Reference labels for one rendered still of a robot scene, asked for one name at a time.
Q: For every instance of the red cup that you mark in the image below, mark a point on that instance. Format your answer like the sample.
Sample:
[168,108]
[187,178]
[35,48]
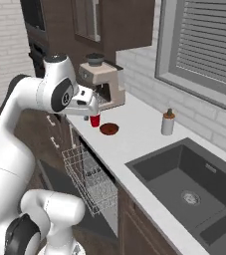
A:
[95,121]

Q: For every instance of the grey framed window with blinds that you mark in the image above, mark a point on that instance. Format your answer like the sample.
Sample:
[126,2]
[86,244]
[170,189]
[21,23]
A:
[204,46]

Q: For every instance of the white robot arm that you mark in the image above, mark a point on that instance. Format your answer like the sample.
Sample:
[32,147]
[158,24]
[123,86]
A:
[8,159]

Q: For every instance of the brown drawer front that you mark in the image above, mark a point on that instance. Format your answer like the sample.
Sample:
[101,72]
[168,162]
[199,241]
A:
[59,131]

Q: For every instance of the beige coffee machine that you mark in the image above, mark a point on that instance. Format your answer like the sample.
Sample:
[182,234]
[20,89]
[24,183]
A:
[108,81]

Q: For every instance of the dishwasher door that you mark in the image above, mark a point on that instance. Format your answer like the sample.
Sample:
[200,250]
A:
[61,186]

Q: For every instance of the dark grey sink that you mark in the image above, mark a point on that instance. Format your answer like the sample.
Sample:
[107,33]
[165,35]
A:
[190,186]

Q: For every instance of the black built-in oven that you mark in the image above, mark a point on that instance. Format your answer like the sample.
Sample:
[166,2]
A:
[35,36]

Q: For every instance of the brown bowl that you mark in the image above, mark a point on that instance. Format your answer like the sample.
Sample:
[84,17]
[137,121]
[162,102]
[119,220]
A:
[109,128]

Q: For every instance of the white soap dispenser bottle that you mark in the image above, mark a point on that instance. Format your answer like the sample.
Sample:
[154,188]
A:
[168,124]

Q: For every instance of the dark brown wall cupboard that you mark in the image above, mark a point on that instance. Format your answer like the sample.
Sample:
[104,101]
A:
[121,23]

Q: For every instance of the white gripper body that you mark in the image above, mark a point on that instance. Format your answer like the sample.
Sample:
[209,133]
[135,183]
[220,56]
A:
[90,108]

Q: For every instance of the brown base cupboard door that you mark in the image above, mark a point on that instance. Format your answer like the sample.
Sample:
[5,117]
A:
[141,229]

